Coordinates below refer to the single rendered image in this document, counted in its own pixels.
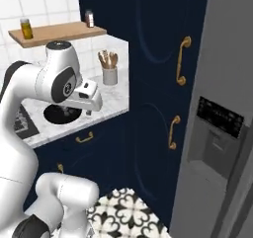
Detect navy base cupboard door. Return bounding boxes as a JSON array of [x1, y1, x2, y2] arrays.
[[23, 142, 134, 213]]

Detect tall navy cupboard door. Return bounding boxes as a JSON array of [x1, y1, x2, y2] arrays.
[[76, 0, 211, 97]]

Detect wooden kitchen utensils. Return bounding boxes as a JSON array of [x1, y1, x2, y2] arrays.
[[97, 49, 120, 70]]

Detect short brass door handle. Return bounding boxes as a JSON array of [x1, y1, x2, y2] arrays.
[[167, 115, 182, 151]]

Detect long brass door handle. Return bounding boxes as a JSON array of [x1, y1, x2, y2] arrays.
[[175, 36, 193, 87]]

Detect grey fridge door with dispenser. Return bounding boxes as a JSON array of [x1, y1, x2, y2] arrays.
[[168, 0, 253, 238]]

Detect navy drawer front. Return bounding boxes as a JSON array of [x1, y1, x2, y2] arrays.
[[33, 112, 132, 166]]

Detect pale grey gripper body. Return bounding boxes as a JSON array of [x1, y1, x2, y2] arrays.
[[66, 89, 104, 114]]

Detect black hob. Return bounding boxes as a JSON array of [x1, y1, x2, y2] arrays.
[[13, 103, 41, 140]]

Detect brass drawer handle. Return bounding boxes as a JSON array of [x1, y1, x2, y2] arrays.
[[74, 130, 95, 144]]

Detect white utensil pot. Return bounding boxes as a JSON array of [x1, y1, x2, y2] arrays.
[[101, 66, 120, 87]]

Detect wooden wall shelf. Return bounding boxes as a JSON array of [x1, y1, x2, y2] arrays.
[[8, 21, 109, 49]]

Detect plain grey fridge door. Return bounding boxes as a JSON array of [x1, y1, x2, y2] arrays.
[[226, 169, 253, 238]]

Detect dark spice jar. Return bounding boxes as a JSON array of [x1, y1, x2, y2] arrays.
[[84, 9, 96, 29]]

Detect short navy cupboard door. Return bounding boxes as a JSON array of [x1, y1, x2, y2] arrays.
[[127, 78, 196, 229]]

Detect yellow glass jar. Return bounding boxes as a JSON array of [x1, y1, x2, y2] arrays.
[[19, 17, 35, 40]]

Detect black round pan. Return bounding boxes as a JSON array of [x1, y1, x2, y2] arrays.
[[42, 103, 83, 125]]

